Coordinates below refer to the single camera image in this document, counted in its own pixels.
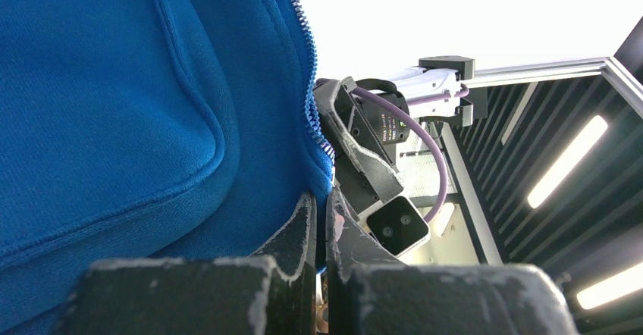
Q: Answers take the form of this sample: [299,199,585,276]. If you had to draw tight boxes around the blue zip-up jacket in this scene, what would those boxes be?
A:
[1,0,333,334]

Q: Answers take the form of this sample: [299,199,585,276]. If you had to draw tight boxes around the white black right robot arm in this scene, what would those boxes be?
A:
[313,56,475,219]

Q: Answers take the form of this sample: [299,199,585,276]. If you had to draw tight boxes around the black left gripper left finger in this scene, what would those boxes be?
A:
[53,193,317,334]

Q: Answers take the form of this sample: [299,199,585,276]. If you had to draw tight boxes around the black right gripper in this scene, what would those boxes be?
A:
[313,77,403,214]

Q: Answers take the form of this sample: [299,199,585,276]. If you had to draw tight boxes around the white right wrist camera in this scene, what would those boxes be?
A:
[358,196,431,257]

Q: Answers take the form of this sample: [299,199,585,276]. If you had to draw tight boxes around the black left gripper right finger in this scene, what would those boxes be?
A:
[326,189,577,334]

